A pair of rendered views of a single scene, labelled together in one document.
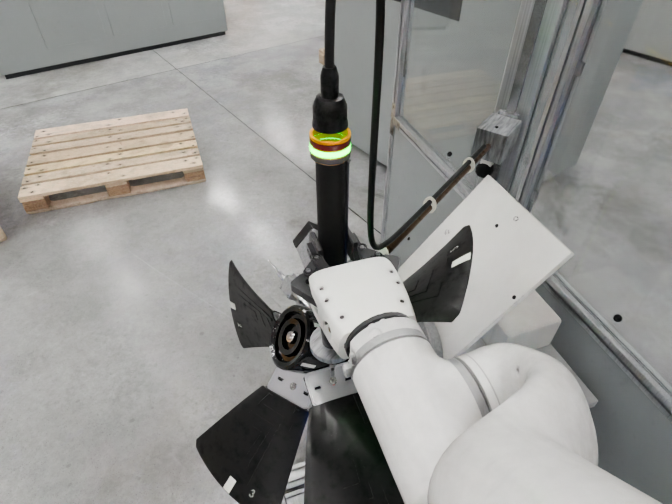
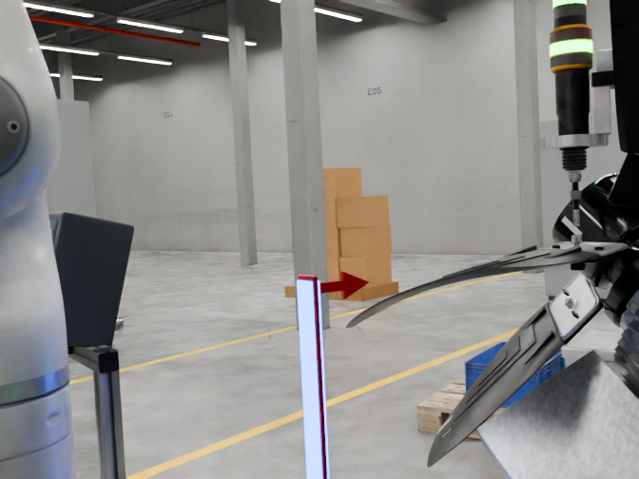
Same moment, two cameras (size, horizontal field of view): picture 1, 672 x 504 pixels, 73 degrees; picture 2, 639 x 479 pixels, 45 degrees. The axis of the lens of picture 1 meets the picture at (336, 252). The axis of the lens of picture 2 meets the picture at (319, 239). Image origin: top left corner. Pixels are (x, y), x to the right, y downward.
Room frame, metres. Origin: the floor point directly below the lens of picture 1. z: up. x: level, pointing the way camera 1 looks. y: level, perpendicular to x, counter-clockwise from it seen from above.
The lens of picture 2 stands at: (-0.05, -0.73, 1.26)
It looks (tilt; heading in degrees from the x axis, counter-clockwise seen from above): 3 degrees down; 75
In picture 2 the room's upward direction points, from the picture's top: 3 degrees counter-clockwise
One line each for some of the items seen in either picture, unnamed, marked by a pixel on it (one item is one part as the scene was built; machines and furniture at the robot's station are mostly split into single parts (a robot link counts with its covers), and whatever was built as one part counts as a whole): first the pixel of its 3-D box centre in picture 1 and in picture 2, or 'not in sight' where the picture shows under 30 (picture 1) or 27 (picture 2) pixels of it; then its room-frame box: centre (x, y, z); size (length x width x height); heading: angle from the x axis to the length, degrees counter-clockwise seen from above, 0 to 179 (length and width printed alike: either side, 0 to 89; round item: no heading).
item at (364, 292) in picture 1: (363, 307); not in sight; (0.33, -0.03, 1.51); 0.11 x 0.10 x 0.07; 19
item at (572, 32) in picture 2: not in sight; (571, 37); (0.43, 0.01, 1.41); 0.04 x 0.04 x 0.01
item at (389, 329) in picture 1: (384, 352); not in sight; (0.27, -0.05, 1.50); 0.09 x 0.03 x 0.08; 109
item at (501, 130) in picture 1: (497, 137); not in sight; (0.94, -0.37, 1.39); 0.10 x 0.07 x 0.09; 144
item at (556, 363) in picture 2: not in sight; (519, 373); (1.97, 2.92, 0.25); 0.60 x 0.41 x 0.22; 43
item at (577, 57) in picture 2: not in sight; (571, 61); (0.43, 0.01, 1.39); 0.04 x 0.04 x 0.01
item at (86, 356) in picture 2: not in sight; (84, 350); (-0.11, 0.49, 1.04); 0.24 x 0.03 x 0.03; 109
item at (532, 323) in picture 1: (512, 319); not in sight; (0.80, -0.48, 0.92); 0.17 x 0.16 x 0.11; 109
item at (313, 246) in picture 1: (310, 259); not in sight; (0.41, 0.03, 1.51); 0.07 x 0.03 x 0.03; 19
